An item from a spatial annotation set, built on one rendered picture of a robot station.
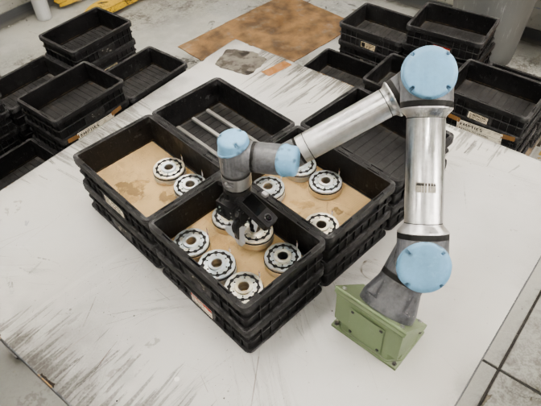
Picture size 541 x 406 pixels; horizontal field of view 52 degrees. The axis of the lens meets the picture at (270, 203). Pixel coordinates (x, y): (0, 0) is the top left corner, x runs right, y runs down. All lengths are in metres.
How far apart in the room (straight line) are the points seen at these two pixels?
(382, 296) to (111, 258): 0.85
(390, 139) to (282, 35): 2.33
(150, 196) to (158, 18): 2.89
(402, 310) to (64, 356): 0.91
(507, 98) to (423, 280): 1.70
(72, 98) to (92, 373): 1.63
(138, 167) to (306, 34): 2.52
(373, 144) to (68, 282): 1.07
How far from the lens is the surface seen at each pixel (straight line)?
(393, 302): 1.40
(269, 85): 2.39
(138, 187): 1.80
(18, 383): 2.51
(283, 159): 1.27
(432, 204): 1.26
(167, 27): 4.38
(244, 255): 1.56
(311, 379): 1.50
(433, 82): 1.24
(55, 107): 2.86
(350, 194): 1.72
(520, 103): 2.83
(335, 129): 1.39
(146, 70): 3.19
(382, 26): 3.51
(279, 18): 4.37
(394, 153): 1.88
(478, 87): 2.88
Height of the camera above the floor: 2.05
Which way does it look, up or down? 46 degrees down
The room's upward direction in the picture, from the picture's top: 2 degrees counter-clockwise
